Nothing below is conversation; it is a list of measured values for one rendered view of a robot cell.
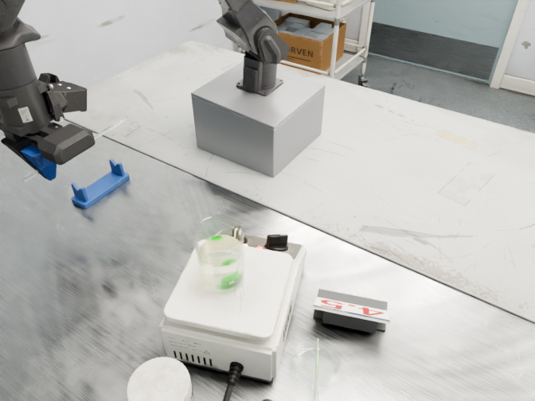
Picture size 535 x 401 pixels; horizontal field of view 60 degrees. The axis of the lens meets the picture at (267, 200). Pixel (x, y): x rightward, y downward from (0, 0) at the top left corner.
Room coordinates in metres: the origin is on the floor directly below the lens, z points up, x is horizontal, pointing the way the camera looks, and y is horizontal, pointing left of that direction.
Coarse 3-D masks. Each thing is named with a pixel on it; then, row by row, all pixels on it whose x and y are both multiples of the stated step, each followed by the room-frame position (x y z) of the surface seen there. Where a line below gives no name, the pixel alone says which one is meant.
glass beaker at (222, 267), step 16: (208, 224) 0.36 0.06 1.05; (224, 224) 0.37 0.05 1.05; (240, 224) 0.36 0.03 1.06; (192, 240) 0.33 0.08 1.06; (240, 240) 0.33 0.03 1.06; (208, 256) 0.32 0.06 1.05; (224, 256) 0.32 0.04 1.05; (240, 256) 0.33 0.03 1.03; (208, 272) 0.32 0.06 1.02; (224, 272) 0.32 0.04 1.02; (240, 272) 0.33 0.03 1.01; (208, 288) 0.32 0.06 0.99; (224, 288) 0.32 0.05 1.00
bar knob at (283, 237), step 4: (268, 236) 0.43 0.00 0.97; (272, 236) 0.43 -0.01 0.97; (276, 236) 0.43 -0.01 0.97; (280, 236) 0.43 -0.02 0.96; (284, 236) 0.44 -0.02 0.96; (268, 240) 0.43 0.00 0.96; (272, 240) 0.43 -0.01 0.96; (276, 240) 0.43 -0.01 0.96; (280, 240) 0.43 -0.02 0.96; (284, 240) 0.43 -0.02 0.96; (264, 244) 0.43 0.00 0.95; (268, 244) 0.42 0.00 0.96; (272, 244) 0.42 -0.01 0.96; (276, 244) 0.43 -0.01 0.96; (280, 244) 0.43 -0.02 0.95; (284, 244) 0.43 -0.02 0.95; (268, 248) 0.42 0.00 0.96; (272, 248) 0.42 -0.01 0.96; (276, 248) 0.42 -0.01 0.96; (280, 248) 0.42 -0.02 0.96; (284, 248) 0.42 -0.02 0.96
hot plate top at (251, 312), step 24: (192, 264) 0.36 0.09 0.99; (264, 264) 0.36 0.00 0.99; (288, 264) 0.36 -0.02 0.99; (192, 288) 0.33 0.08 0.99; (240, 288) 0.33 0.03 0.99; (264, 288) 0.33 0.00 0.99; (168, 312) 0.30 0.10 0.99; (192, 312) 0.30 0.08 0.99; (216, 312) 0.30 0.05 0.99; (240, 312) 0.30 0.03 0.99; (264, 312) 0.30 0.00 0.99; (240, 336) 0.27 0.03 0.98; (264, 336) 0.27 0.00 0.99
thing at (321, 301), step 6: (318, 300) 0.37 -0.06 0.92; (324, 300) 0.37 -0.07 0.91; (330, 300) 0.37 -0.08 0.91; (324, 306) 0.34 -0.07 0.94; (330, 306) 0.35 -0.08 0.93; (336, 306) 0.35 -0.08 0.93; (342, 306) 0.35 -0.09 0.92; (348, 306) 0.36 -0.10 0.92; (354, 306) 0.36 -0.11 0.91; (360, 306) 0.36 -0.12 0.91; (354, 312) 0.34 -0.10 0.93; (360, 312) 0.34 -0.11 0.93; (366, 312) 0.34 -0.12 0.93; (372, 312) 0.35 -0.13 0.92; (378, 312) 0.35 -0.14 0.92; (384, 312) 0.35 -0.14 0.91; (384, 318) 0.33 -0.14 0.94
